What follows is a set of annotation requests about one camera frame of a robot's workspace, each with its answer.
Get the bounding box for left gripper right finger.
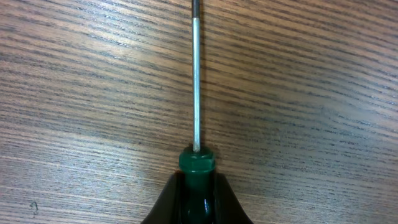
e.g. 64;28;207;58
214;173;253;224

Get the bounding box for green handled screwdriver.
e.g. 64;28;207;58
179;0;215;223

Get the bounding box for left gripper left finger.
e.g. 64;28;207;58
141;172;183;224

